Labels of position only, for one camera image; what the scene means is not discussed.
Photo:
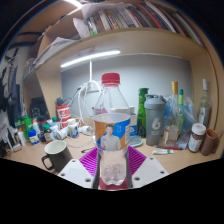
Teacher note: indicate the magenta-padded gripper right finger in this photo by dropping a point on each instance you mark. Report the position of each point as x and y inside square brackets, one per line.
[150, 170]

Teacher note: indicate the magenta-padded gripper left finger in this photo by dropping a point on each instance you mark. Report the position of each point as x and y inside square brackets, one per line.
[75, 171]

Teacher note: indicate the white and green tube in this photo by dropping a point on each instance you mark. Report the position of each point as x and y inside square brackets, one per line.
[163, 152]

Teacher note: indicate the dark mug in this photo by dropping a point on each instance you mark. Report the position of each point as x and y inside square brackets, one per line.
[58, 155]

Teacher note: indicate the red pen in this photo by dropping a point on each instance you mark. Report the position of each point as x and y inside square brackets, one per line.
[170, 147]

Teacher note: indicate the round pale blue lid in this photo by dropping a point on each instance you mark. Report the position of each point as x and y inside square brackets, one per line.
[136, 141]

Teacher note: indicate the flat round red coaster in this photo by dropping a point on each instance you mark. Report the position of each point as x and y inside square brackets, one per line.
[114, 187]

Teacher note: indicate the white plastic bottle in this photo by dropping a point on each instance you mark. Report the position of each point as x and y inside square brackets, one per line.
[62, 133]

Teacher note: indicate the white jar with blue print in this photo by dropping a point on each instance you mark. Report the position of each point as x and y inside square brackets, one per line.
[73, 129]

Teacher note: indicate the white charger plug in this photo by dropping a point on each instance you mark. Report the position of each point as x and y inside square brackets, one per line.
[85, 130]

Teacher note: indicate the dark medicine bottle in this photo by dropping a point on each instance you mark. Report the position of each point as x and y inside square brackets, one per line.
[48, 134]

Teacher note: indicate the grey shaker bottle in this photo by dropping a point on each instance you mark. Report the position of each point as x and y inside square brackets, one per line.
[155, 121]

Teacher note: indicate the clear gold-capped bottle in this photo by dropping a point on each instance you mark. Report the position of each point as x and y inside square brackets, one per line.
[173, 123]

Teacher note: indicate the clear red-capped drink bottle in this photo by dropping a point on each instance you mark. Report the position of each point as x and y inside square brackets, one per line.
[111, 133]

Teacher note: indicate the white bottle with blue label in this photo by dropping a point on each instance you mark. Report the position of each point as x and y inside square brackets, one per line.
[33, 137]

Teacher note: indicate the brown jar with white lid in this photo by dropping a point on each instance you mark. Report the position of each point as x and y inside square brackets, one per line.
[196, 138]

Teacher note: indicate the red and white can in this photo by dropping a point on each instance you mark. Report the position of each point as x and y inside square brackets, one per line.
[63, 115]

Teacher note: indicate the green glass bottle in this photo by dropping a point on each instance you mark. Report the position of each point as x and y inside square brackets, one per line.
[142, 110]

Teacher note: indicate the brown paper cup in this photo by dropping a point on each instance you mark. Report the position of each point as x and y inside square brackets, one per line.
[209, 141]

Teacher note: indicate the green box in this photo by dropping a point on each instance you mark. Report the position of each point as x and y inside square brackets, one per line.
[25, 125]

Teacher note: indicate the black bag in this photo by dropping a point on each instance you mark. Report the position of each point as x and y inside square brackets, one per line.
[39, 108]

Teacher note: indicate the slim green-capped bottle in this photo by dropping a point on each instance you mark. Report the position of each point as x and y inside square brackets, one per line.
[181, 98]

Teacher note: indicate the tall clear glass bottle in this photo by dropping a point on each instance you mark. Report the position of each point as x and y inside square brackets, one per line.
[204, 106]

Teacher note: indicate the white light bar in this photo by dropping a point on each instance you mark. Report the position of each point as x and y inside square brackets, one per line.
[90, 58]

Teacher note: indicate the wooden shelf unit with books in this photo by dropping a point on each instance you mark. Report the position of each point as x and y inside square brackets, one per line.
[133, 36]

